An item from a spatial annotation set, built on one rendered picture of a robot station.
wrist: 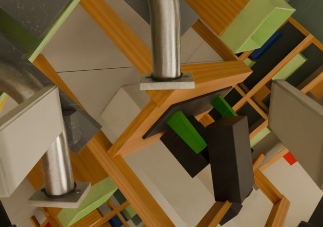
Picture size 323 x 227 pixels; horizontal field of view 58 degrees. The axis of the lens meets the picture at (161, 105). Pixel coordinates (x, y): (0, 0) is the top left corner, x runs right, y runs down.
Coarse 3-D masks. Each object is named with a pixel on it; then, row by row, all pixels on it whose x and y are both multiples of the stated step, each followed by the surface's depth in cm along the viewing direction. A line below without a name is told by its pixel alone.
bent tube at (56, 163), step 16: (0, 64) 28; (16, 64) 29; (0, 80) 28; (16, 80) 28; (32, 80) 29; (16, 96) 28; (64, 128) 30; (64, 144) 30; (48, 160) 29; (64, 160) 30; (48, 176) 30; (64, 176) 30; (48, 192) 31; (64, 192) 31; (80, 192) 32
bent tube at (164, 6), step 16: (160, 0) 27; (176, 0) 27; (160, 16) 27; (176, 16) 28; (160, 32) 28; (176, 32) 28; (160, 48) 28; (176, 48) 29; (160, 64) 29; (176, 64) 29; (144, 80) 30; (160, 80) 29; (176, 80) 29; (192, 80) 29
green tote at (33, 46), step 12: (72, 0) 42; (0, 12) 47; (0, 24) 47; (12, 24) 46; (60, 24) 44; (12, 36) 46; (24, 36) 46; (48, 36) 44; (24, 48) 46; (36, 48) 45; (0, 96) 48
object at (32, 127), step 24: (48, 96) 16; (0, 120) 12; (24, 120) 14; (48, 120) 16; (0, 144) 12; (24, 144) 13; (48, 144) 16; (0, 168) 12; (24, 168) 13; (0, 192) 12
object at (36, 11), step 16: (0, 0) 32; (16, 0) 32; (32, 0) 32; (48, 0) 32; (64, 0) 32; (128, 0) 31; (144, 0) 31; (16, 16) 32; (32, 16) 32; (48, 16) 32; (144, 16) 32; (192, 16) 32; (32, 32) 33
